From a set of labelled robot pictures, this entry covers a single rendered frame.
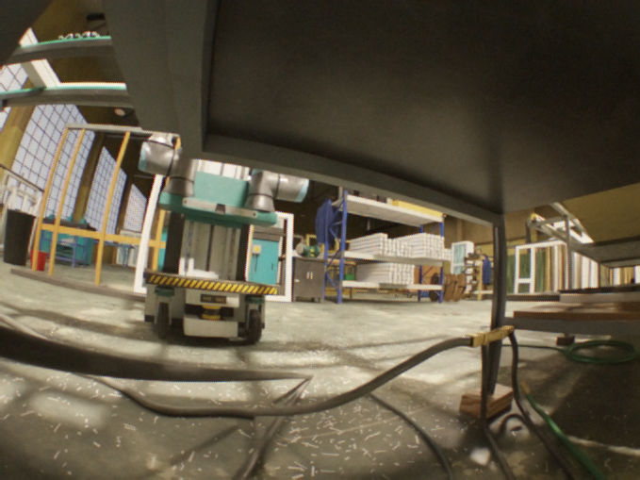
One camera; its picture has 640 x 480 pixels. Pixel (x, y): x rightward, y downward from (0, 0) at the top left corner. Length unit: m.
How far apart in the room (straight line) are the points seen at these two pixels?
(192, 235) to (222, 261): 0.24
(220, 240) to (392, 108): 1.43
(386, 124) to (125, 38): 0.31
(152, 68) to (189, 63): 0.08
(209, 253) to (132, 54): 1.42
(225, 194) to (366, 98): 1.37
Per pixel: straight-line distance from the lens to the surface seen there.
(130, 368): 0.24
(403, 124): 0.35
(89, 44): 0.79
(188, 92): 0.29
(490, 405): 0.79
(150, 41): 0.29
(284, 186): 1.53
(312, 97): 0.31
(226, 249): 1.59
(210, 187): 1.60
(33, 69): 1.07
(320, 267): 4.40
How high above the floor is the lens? 0.36
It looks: 9 degrees up
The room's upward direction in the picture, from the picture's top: 4 degrees clockwise
